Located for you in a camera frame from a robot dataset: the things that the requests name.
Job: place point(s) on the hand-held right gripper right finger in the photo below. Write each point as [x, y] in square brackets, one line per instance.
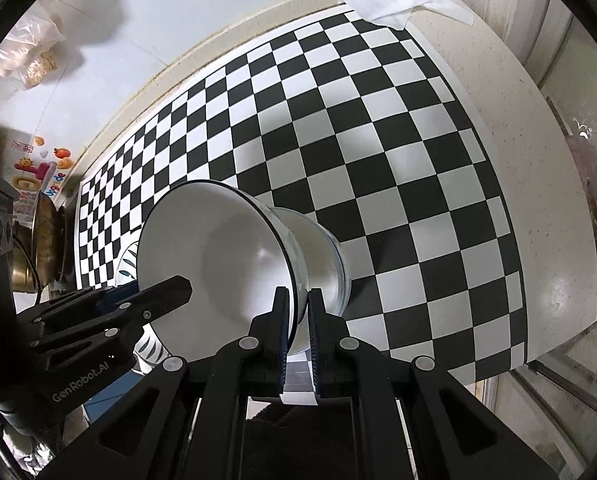
[314, 340]

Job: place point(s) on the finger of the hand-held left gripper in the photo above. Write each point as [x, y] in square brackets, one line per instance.
[116, 294]
[163, 295]

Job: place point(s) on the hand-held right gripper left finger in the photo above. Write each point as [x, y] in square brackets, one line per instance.
[282, 340]

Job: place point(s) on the white plate dark stripes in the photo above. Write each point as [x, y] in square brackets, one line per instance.
[128, 267]

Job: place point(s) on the white bowl dark rim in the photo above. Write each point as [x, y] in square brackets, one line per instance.
[218, 260]

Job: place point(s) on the dark frying pan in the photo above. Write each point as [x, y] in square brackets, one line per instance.
[48, 240]

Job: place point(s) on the steel pot with lid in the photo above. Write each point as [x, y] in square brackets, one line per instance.
[21, 267]

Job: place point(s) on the person's dark pants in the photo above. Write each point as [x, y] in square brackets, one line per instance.
[298, 445]

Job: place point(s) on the black white checkered mat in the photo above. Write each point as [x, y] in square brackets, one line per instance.
[378, 160]

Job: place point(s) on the plastic bag of brown nuts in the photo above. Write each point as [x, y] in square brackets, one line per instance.
[41, 67]

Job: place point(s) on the clear plastic bag of eggs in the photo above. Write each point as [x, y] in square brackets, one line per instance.
[13, 57]

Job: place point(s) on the glass sliding door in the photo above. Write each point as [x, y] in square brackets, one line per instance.
[586, 200]

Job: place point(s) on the white paper towel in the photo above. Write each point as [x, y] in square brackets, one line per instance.
[393, 10]

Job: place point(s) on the colourful wall stickers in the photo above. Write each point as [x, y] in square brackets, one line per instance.
[61, 152]

